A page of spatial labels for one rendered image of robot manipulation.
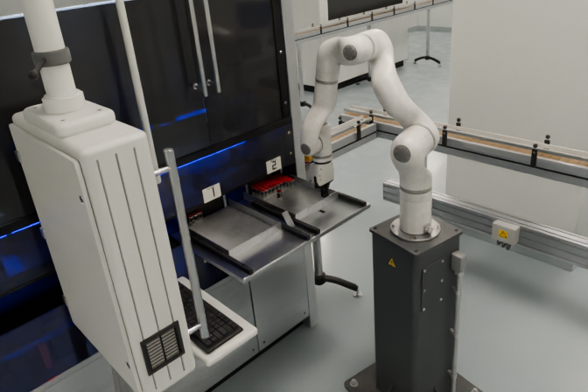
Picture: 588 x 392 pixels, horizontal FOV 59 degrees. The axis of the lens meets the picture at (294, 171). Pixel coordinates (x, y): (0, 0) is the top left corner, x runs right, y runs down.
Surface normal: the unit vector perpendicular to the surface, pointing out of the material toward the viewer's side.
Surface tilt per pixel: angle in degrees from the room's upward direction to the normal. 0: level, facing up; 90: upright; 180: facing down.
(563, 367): 0
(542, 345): 0
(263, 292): 90
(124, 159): 90
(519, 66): 90
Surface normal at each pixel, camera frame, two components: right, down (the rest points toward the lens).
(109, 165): 0.69, 0.25
